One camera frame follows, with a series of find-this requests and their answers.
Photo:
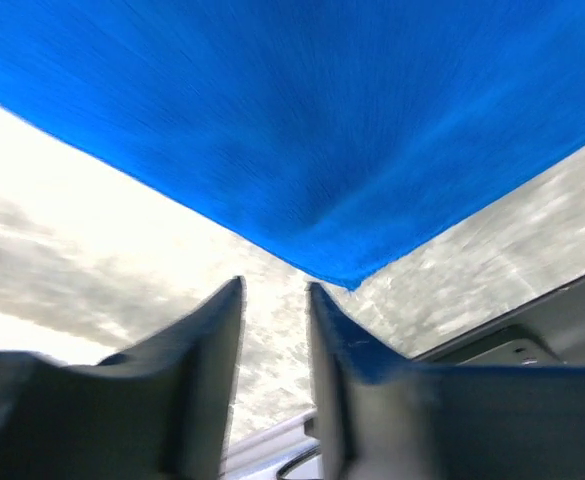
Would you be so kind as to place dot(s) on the aluminium rail frame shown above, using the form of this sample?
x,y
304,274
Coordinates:
x,y
289,450

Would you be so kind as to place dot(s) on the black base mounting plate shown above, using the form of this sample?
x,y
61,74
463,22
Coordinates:
x,y
549,330

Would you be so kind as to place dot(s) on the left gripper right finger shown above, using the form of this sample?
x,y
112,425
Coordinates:
x,y
383,416

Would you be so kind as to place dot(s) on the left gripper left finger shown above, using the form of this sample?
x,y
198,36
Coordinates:
x,y
156,410

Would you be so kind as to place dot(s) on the blue towel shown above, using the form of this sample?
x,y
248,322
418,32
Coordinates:
x,y
337,135

